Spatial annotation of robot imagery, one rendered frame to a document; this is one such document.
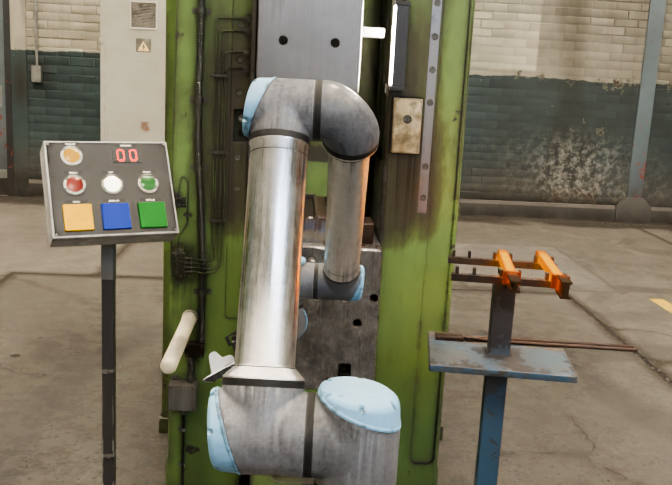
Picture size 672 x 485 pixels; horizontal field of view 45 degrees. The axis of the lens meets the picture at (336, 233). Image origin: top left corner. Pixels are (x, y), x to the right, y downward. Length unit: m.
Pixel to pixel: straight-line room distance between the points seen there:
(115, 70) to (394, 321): 5.64
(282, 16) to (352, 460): 1.38
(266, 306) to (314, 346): 1.03
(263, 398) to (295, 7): 1.30
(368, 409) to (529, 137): 7.46
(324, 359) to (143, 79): 5.66
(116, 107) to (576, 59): 4.63
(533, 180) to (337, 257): 7.02
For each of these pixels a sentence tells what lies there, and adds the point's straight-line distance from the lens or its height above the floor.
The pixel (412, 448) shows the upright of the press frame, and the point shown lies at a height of 0.18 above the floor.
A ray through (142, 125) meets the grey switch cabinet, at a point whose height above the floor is 0.84.
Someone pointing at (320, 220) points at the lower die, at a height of 0.98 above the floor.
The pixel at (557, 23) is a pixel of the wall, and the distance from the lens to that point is 8.80.
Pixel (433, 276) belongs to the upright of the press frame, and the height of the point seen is 0.79.
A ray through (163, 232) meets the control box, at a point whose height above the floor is 0.96.
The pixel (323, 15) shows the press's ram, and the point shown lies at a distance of 2.40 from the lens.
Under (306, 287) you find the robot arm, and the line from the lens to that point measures 1.98.
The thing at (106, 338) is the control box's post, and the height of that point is 0.62.
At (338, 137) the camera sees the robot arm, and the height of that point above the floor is 1.30.
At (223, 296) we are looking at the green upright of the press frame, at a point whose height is 0.69.
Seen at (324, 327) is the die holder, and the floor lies 0.67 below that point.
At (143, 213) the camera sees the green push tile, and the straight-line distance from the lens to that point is 2.30.
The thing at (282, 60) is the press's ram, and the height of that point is 1.45.
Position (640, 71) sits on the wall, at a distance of 9.10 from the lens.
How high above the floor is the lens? 1.42
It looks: 11 degrees down
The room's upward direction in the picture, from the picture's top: 3 degrees clockwise
